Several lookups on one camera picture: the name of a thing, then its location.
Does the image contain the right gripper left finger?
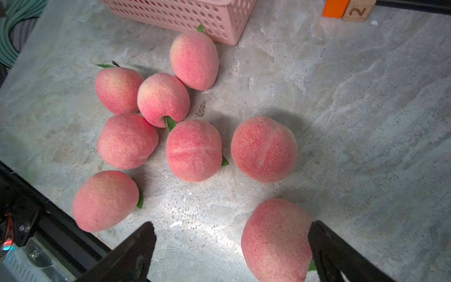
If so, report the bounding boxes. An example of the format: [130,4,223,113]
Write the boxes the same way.
[77,222,157,282]

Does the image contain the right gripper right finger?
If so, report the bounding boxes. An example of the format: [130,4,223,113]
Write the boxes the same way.
[308,220,394,282]

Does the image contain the peach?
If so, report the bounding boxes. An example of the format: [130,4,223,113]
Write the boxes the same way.
[241,199,312,282]
[137,73,190,128]
[95,64,144,115]
[97,114,159,170]
[231,116,298,183]
[72,170,140,233]
[166,119,223,183]

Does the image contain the peach nearest basket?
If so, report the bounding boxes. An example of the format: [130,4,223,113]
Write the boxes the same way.
[170,30,219,91]

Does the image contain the pink plastic basket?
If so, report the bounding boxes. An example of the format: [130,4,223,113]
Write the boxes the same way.
[102,0,256,46]

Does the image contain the peach front bottom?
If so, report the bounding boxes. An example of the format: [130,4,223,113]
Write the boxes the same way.
[72,170,140,233]

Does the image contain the wooden number block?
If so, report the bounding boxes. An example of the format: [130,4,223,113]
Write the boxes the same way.
[342,0,377,22]

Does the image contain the orange block on table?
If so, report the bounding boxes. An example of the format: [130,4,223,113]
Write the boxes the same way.
[322,0,350,18]

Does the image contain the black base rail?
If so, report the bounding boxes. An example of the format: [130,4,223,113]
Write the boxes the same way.
[1,162,111,262]

